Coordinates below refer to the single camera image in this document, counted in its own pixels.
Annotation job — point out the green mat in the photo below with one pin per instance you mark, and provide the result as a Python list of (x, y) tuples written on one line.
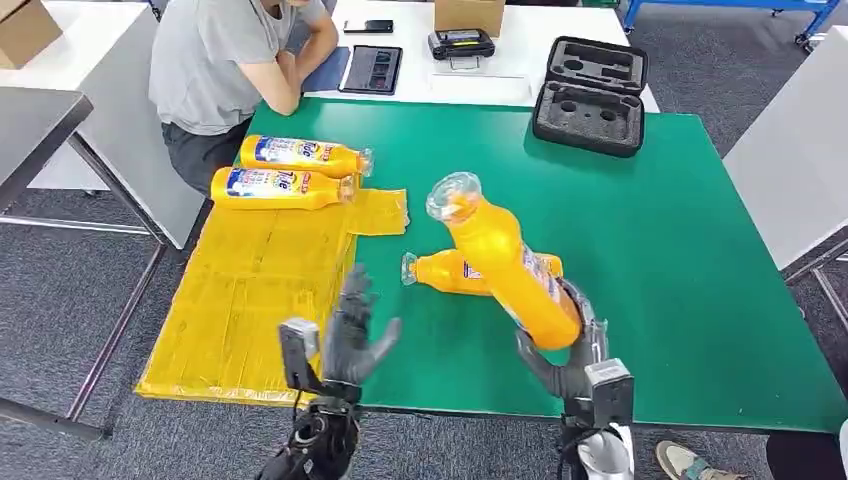
[(662, 265)]

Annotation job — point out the tilted cardboard box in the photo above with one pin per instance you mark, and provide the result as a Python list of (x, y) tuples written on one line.
[(26, 30)]

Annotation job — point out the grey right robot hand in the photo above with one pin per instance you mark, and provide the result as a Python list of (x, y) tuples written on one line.
[(563, 378)]

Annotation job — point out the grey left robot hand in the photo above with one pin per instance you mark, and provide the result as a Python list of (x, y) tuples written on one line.
[(348, 351)]

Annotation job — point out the person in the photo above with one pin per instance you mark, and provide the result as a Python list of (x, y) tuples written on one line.
[(676, 460), (205, 66)]

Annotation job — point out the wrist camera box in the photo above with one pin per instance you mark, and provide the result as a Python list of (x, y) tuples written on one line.
[(298, 354), (613, 394)]

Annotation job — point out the white side table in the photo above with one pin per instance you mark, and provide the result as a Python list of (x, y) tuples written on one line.
[(119, 132)]

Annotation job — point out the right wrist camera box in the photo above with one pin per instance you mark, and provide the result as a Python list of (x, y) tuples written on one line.
[(613, 394)]

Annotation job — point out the open black foam case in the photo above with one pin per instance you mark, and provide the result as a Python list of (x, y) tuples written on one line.
[(588, 112)]

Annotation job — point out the orange drink bottle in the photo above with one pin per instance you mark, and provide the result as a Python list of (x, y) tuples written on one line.
[(440, 273), (503, 265), (305, 157), (278, 189)]

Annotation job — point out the black phone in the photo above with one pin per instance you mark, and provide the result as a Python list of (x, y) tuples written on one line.
[(368, 26)]

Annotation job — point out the yellow sheet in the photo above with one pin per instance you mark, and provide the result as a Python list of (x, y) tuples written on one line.
[(232, 311)]

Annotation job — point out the dark grey table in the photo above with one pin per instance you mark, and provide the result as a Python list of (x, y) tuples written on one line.
[(33, 129)]

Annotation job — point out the light grey table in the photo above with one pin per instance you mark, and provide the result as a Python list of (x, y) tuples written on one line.
[(795, 152)]

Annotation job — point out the tall cardboard box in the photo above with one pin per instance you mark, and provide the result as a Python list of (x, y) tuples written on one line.
[(470, 14)]

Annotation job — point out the black tablet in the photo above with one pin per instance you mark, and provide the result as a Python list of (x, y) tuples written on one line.
[(370, 70)]

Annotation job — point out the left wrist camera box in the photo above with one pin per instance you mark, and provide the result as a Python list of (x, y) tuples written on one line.
[(298, 354)]

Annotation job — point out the blue metal cart frame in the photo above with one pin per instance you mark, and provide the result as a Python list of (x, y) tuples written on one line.
[(729, 4)]

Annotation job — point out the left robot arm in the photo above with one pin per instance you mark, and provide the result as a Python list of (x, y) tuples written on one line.
[(318, 437)]

